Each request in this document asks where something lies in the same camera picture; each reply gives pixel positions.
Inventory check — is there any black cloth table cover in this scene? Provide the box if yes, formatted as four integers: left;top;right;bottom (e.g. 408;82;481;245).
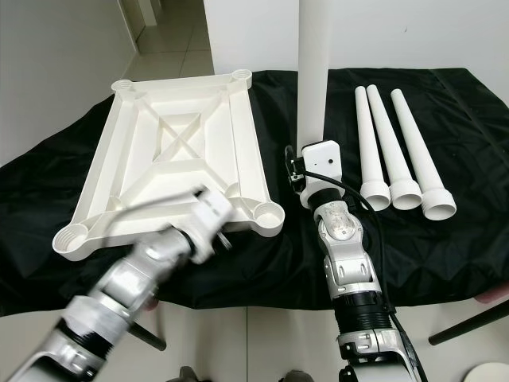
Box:
0;68;509;327

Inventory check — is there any white round floor base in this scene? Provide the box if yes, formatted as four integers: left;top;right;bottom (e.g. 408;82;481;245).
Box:
463;362;509;382

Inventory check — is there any pink table corner piece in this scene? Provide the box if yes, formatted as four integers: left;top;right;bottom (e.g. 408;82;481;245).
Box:
473;290;509;307

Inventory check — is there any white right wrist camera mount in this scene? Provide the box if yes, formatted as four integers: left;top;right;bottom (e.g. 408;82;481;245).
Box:
298;139;341;208

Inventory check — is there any black metal work table leg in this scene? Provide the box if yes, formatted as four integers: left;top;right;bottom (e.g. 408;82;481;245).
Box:
127;322;166;351
429;302;509;345

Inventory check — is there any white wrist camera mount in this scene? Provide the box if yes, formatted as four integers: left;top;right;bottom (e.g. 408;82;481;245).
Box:
298;139;341;208
183;187;235;259

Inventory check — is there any white plastic children table top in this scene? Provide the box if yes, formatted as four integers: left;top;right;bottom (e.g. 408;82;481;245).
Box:
52;69;286;262

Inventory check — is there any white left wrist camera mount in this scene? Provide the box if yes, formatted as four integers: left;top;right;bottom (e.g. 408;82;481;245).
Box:
183;187;235;259

